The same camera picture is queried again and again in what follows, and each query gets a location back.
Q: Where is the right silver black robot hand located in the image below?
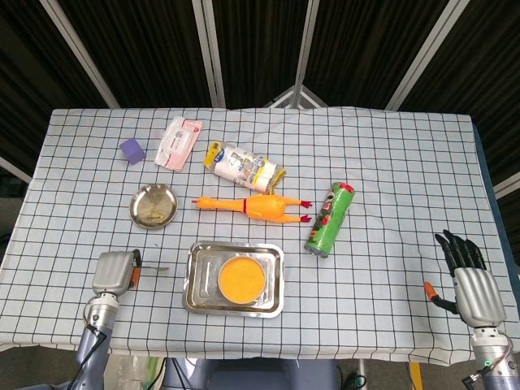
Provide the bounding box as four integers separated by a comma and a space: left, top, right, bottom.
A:
422, 229, 508, 328

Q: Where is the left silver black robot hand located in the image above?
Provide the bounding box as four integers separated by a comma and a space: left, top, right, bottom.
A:
91, 248, 142, 297

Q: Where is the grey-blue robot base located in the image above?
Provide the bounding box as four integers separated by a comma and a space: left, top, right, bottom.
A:
162, 357, 340, 390

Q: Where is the orange bowl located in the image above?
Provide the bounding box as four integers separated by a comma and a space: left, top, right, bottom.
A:
217, 254, 267, 306

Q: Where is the round steel plate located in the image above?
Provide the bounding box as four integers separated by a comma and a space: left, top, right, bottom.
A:
128, 183, 179, 231

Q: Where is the rectangular steel tray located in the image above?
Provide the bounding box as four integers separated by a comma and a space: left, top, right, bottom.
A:
181, 240, 285, 320

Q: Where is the yellow floor object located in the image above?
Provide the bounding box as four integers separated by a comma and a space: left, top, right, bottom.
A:
408, 362, 423, 390

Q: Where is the clear plastic box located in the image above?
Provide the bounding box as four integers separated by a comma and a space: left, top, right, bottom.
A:
103, 355, 163, 390

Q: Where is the purple cube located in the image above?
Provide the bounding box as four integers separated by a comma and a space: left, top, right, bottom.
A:
119, 136, 147, 166

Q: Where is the pink white wet wipes pack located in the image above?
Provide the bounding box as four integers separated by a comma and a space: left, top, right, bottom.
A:
154, 115, 203, 173

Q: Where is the checkered light blue tablecloth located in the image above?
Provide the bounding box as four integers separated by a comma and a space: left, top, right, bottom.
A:
0, 106, 519, 366

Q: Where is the orange rubber chicken toy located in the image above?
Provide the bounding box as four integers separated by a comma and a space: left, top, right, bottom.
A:
191, 193, 313, 225

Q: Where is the green chips can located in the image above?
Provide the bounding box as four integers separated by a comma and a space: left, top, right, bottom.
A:
305, 181, 356, 258

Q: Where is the white snack bag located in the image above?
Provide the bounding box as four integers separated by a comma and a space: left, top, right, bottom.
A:
203, 140, 288, 194

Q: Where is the dark folding screen partition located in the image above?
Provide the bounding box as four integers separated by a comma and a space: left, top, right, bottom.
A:
0, 0, 520, 200

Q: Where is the left arm wrist cable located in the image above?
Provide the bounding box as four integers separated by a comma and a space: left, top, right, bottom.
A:
67, 323, 109, 390

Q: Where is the arm wrist cable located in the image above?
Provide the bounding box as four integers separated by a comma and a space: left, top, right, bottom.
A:
67, 323, 109, 390
461, 339, 512, 385

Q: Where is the right arm wrist cable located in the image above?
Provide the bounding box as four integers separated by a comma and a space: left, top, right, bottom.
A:
461, 339, 512, 385

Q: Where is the green floor cable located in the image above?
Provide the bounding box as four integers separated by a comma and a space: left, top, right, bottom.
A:
343, 359, 369, 389

